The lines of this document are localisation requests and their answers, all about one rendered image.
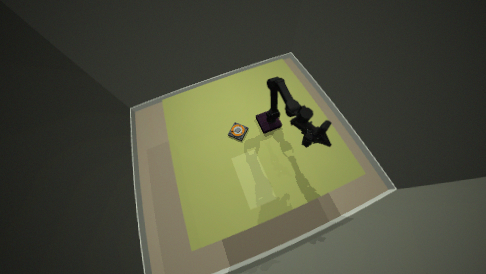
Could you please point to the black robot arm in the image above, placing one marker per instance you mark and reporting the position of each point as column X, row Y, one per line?
column 293, row 108

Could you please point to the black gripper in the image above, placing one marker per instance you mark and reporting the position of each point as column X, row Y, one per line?
column 320, row 132

